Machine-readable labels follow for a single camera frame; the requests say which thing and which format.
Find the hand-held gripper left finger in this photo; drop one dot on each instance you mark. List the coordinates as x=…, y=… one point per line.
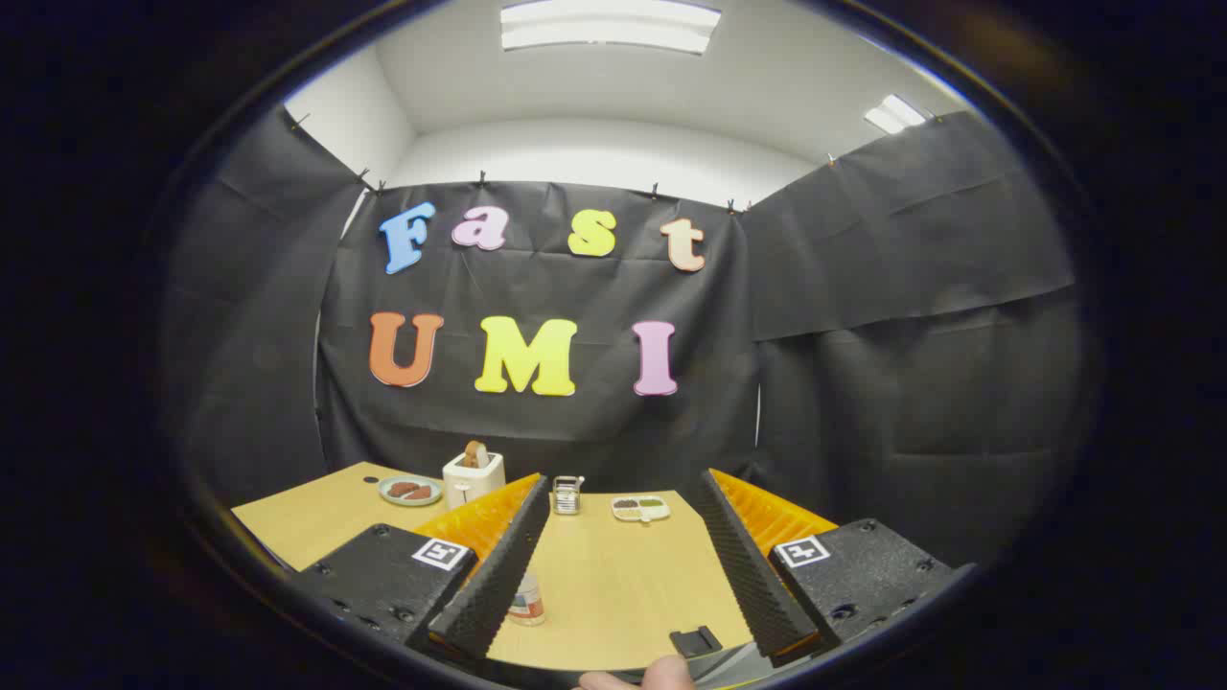
x=503, y=565

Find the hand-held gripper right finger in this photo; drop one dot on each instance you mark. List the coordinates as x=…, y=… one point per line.
x=752, y=565

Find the clear plastic juice bottle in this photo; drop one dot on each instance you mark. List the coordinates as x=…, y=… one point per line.
x=526, y=602

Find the white toaster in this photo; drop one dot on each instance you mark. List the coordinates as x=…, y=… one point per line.
x=474, y=482

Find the brown bread slice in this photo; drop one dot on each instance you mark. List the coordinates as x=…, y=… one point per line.
x=475, y=453

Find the brown meat pieces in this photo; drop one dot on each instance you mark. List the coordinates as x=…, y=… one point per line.
x=410, y=491

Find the wooden table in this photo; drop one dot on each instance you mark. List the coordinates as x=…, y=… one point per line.
x=623, y=575

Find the white divided dish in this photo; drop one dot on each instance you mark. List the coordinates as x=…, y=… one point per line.
x=640, y=509

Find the pale green plate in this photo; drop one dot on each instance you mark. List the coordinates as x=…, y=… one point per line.
x=386, y=491

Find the small ceiling light panel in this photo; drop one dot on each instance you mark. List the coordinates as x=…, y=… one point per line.
x=893, y=114

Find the long ceiling light panel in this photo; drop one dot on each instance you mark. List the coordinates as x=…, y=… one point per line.
x=609, y=24

